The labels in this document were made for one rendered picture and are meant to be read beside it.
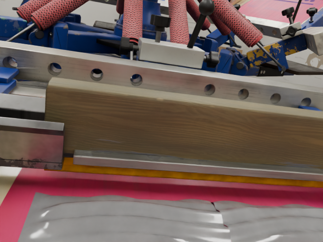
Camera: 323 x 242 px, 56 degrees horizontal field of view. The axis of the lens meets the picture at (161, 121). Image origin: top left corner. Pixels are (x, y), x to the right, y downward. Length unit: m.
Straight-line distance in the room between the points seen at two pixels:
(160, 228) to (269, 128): 0.16
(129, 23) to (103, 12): 3.65
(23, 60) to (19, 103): 0.20
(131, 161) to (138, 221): 0.06
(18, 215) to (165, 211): 0.13
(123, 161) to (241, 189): 0.15
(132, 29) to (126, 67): 0.25
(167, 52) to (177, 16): 0.27
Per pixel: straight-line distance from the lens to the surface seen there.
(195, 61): 0.60
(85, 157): 0.31
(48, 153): 0.31
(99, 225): 0.28
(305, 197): 0.43
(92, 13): 4.43
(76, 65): 0.53
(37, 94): 0.48
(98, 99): 0.29
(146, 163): 0.31
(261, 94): 0.61
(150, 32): 1.07
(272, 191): 0.41
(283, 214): 0.37
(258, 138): 0.35
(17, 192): 0.33
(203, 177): 0.36
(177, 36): 0.79
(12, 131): 0.30
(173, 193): 0.34
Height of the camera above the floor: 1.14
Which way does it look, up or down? 21 degrees down
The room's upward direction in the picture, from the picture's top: 11 degrees clockwise
